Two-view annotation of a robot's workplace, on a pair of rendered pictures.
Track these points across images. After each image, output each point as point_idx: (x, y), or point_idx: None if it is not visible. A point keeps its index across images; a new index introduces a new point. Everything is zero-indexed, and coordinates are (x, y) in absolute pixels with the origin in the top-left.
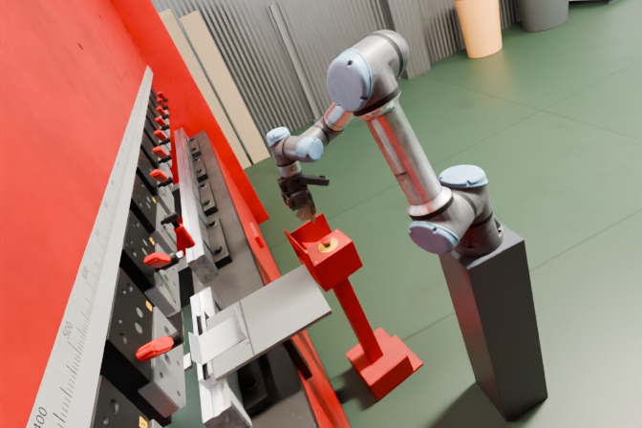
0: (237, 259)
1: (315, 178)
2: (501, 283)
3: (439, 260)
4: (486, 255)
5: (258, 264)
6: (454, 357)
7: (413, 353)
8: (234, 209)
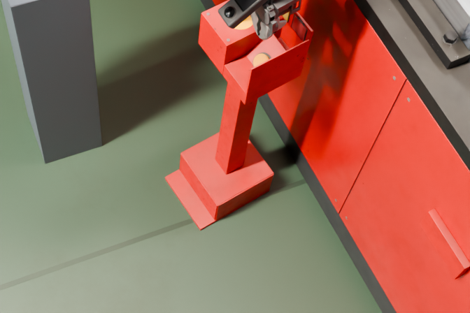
0: None
1: None
2: None
3: (90, 12)
4: None
5: None
6: (120, 180)
7: (177, 198)
8: (432, 96)
